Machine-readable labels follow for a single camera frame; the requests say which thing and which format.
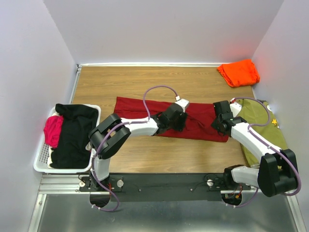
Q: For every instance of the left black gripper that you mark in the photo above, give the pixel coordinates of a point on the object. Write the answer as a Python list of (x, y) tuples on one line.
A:
[(182, 119)]

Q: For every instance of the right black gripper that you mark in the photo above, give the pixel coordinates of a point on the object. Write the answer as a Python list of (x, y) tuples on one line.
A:
[(214, 124)]

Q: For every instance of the dark red t shirt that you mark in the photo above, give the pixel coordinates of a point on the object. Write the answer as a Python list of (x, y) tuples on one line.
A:
[(197, 125)]

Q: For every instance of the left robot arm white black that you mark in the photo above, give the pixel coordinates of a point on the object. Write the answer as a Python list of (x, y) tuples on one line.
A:
[(109, 136)]

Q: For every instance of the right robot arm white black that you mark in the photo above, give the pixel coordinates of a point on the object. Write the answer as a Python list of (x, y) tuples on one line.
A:
[(277, 172)]

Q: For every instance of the olive green t shirt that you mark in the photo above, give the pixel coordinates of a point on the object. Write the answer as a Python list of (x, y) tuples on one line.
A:
[(254, 113)]

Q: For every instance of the folded orange t shirt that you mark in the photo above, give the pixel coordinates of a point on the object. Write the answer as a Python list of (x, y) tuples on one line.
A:
[(240, 73)]

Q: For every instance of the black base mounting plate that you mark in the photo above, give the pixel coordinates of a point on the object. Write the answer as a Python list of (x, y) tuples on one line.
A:
[(137, 187)]

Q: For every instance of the black garment in basket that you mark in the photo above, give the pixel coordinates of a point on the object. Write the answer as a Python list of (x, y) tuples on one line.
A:
[(71, 152)]

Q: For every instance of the pink garment in basket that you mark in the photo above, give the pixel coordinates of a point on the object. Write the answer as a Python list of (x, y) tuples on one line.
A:
[(52, 130)]

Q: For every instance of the white laundry basket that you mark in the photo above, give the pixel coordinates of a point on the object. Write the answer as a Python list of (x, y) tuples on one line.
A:
[(42, 161)]

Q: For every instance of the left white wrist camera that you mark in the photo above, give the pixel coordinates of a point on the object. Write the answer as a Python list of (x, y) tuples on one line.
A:
[(183, 103)]

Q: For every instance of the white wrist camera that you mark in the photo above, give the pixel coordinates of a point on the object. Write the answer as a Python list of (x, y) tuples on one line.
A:
[(183, 103), (235, 107)]

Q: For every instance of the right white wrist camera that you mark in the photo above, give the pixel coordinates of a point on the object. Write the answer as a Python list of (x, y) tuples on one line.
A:
[(235, 107)]

